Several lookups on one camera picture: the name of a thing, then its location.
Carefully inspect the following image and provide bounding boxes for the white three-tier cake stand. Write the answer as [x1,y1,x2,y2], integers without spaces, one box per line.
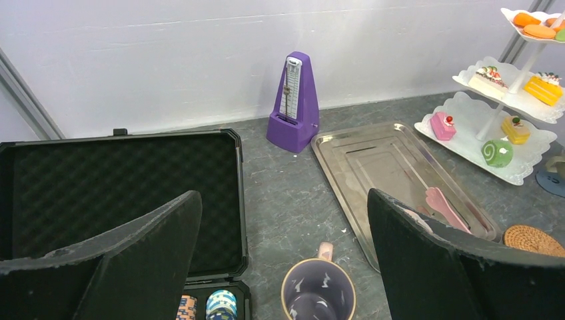
[414,8,564,185]

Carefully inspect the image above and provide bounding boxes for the yellow cake slice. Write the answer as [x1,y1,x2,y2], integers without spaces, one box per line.
[524,72,563,107]

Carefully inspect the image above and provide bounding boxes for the pink mug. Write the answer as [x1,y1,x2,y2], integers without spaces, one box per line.
[281,242,356,319]

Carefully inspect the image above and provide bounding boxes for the small orange macaron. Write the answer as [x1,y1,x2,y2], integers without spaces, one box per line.
[544,18,565,32]

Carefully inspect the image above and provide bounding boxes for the orange fish cake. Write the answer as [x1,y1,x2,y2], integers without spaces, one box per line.
[512,12,541,27]

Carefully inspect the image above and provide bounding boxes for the pink steel tongs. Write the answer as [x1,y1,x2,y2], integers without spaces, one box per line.
[388,143,471,233]

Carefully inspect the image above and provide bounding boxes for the steel serving tray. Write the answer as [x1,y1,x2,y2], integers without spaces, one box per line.
[310,122,502,271]

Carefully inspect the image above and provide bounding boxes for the small grey-green mug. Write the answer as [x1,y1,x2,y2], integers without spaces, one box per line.
[545,155,565,179]

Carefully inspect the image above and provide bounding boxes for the black poker chip case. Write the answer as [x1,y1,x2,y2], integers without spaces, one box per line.
[1,129,252,319]

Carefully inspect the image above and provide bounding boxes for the green swirl roll cake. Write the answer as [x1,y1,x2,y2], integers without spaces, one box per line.
[481,139,514,168]

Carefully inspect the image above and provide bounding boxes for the blue smiley coaster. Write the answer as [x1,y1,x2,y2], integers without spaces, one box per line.
[536,170,564,197]

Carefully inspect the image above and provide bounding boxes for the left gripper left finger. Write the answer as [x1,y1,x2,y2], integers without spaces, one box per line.
[1,191,203,319]

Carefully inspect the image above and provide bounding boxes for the green macaron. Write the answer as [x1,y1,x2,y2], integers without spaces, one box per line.
[554,28,565,43]

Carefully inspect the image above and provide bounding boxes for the layered strawberry cake slice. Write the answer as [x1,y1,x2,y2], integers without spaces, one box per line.
[468,66,508,100]

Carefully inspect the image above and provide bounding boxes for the pink cake piece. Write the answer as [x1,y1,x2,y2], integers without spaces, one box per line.
[430,111,456,141]

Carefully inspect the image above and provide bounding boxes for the orange sandwich cookie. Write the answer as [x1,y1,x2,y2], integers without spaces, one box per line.
[522,24,556,39]

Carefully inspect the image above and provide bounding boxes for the yellow rectangular cake bar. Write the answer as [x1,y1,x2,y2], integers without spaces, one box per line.
[501,116,530,145]

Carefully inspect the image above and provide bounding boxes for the purple metronome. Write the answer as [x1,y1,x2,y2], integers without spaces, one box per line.
[266,51,320,153]

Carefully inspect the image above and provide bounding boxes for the woven brown coaster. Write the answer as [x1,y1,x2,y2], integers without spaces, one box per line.
[503,225,564,257]

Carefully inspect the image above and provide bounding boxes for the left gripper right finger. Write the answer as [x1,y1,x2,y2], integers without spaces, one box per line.
[367,189,564,319]

